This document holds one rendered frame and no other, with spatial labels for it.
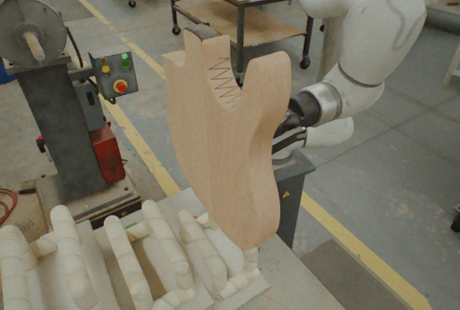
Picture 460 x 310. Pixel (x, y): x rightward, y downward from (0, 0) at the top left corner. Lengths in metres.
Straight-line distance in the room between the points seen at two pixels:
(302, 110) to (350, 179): 1.90
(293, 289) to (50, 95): 1.33
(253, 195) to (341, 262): 1.61
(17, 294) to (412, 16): 0.75
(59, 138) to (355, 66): 1.47
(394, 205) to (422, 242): 0.29
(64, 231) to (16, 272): 0.09
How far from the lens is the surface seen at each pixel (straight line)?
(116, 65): 1.53
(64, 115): 1.77
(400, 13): 0.66
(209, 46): 0.47
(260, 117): 0.39
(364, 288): 2.02
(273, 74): 0.37
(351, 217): 2.30
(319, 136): 1.39
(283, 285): 0.86
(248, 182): 0.48
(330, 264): 2.04
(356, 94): 0.73
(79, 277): 0.58
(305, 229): 2.15
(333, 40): 1.27
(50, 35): 1.46
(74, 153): 1.89
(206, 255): 0.75
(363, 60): 0.68
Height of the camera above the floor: 1.67
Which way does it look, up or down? 37 degrees down
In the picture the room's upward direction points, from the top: straight up
